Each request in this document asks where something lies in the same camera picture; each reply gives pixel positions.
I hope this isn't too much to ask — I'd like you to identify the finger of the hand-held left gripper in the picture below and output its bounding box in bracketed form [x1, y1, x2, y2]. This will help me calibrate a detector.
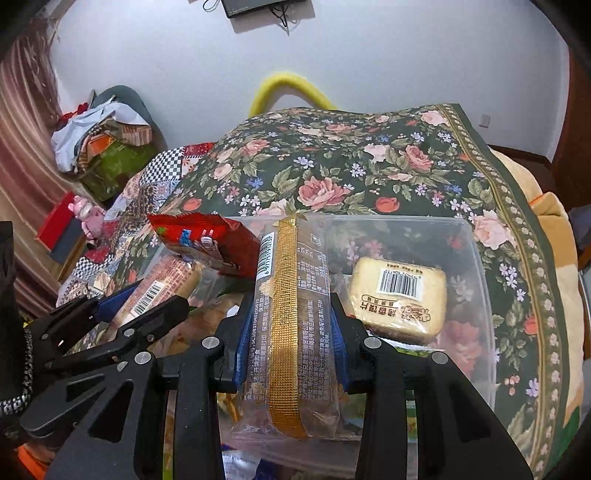
[30, 279, 144, 358]
[18, 295, 191, 446]

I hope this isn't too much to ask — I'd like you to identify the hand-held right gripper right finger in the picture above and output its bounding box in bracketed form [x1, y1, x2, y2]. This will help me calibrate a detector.
[330, 292, 532, 480]

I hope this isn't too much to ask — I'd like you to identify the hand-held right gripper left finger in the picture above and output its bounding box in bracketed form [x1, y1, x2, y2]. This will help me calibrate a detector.
[44, 302, 252, 480]

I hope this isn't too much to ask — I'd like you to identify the long orange print biscuit packet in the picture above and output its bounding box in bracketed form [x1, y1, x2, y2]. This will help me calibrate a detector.
[69, 256, 206, 356]

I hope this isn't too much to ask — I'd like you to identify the gold striped biscuit packet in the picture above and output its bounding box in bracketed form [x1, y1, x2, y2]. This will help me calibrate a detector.
[230, 213, 345, 440]

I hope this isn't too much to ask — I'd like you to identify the square cake packet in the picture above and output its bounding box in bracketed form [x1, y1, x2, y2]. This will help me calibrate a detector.
[347, 256, 448, 344]

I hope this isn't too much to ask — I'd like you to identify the clear plastic container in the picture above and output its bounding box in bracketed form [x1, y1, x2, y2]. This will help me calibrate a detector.
[194, 215, 499, 480]

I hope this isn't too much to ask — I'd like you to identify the dark grey box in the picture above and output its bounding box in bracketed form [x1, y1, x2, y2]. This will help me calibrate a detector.
[48, 217, 90, 264]

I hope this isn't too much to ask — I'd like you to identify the red box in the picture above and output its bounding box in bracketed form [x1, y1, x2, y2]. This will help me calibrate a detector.
[36, 203, 77, 252]

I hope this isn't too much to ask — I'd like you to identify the pink plush toy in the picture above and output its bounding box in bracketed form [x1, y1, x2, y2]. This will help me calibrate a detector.
[67, 194, 107, 241]

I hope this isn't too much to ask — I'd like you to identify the red snack packet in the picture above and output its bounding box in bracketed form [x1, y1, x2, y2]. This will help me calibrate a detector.
[148, 213, 262, 277]

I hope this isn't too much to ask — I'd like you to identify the green bag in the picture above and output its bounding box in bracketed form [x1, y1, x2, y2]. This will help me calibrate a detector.
[81, 141, 155, 204]

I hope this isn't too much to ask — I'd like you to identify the patchwork quilt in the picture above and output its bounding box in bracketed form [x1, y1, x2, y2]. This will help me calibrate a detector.
[55, 142, 218, 315]

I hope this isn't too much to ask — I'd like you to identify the striped brown curtain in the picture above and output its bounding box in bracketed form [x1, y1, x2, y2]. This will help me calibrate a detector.
[0, 28, 65, 319]

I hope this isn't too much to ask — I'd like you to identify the pile of clothes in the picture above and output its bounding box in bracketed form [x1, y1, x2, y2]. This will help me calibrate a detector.
[51, 99, 153, 174]

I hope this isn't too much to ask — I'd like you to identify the floral blanket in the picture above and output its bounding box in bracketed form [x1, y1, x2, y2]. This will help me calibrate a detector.
[161, 102, 568, 467]

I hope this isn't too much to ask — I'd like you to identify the grey chair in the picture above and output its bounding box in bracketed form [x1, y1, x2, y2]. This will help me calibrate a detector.
[90, 84, 155, 134]

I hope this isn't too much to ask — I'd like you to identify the yellow blanket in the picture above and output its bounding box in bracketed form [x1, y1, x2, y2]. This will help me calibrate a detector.
[492, 145, 591, 462]

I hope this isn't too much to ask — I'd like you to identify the yellow foam tube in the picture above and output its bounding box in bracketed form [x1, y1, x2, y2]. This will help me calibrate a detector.
[248, 70, 334, 116]

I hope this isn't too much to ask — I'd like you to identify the wooden door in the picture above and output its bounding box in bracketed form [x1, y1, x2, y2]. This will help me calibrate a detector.
[551, 55, 591, 204]

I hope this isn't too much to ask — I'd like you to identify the small black monitor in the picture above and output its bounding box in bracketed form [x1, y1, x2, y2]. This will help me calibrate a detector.
[219, 0, 310, 19]

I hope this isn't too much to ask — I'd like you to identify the black monitor cable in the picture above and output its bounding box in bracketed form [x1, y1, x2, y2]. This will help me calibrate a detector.
[272, 4, 296, 35]

